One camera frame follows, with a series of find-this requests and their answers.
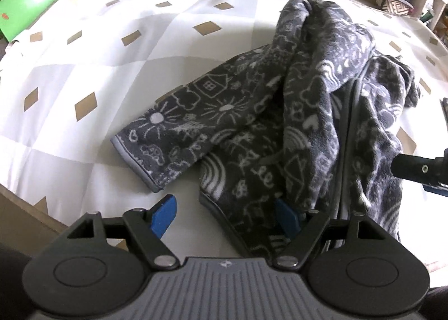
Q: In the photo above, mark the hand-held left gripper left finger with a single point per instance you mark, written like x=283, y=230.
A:
x=164, y=215

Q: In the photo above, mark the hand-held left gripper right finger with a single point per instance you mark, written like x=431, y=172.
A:
x=287, y=218

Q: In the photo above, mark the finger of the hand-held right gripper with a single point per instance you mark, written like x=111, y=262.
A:
x=445, y=106
x=413, y=168

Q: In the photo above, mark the grey patterned fleece jacket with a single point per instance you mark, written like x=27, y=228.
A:
x=315, y=113

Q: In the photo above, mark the green plastic chair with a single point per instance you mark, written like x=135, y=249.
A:
x=28, y=1

